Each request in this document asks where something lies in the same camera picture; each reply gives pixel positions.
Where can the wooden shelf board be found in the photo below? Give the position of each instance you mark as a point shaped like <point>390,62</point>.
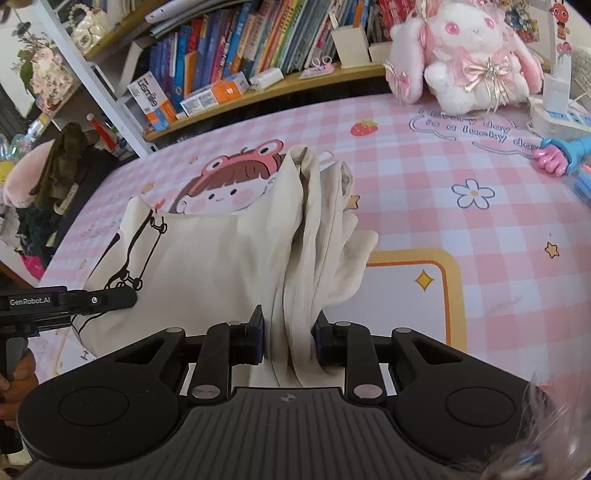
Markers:
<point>292,84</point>

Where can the white shelf post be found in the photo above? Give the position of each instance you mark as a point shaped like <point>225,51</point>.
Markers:
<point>116,111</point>

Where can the white orange toothpaste box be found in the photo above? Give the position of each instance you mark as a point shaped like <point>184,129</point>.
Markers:
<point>218,93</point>

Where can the person's left hand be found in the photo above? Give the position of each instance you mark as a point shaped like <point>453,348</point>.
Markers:
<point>14,392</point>

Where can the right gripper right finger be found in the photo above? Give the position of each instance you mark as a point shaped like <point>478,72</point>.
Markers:
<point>361,354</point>

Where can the pink checkered table mat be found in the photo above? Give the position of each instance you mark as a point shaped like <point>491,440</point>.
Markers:
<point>483,249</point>

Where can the beige square pen holder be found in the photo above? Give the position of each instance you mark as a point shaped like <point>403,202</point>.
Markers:
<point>352,46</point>

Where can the cream canvas tote bag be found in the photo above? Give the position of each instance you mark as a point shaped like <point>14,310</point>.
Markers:
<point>293,252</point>

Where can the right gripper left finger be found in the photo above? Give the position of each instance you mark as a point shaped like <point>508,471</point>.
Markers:
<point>203,362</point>

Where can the white power strip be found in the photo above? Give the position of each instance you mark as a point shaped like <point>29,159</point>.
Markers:
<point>562,111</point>

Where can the row of colourful books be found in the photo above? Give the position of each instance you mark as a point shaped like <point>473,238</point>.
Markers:
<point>201,42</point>

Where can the white orange usmile box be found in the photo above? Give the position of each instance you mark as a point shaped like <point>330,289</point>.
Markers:
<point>153,102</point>

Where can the white charger block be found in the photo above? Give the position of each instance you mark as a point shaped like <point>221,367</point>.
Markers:
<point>266,79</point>

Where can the olive green garment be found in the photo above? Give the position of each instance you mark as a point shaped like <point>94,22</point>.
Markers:
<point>69,159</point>

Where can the pink blue toy hand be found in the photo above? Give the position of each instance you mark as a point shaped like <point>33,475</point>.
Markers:
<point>559,157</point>

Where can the pink white plush bunny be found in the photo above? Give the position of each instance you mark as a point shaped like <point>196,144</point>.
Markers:
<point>465,54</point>

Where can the pink scissors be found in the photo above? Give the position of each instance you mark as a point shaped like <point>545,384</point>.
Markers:
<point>319,67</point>

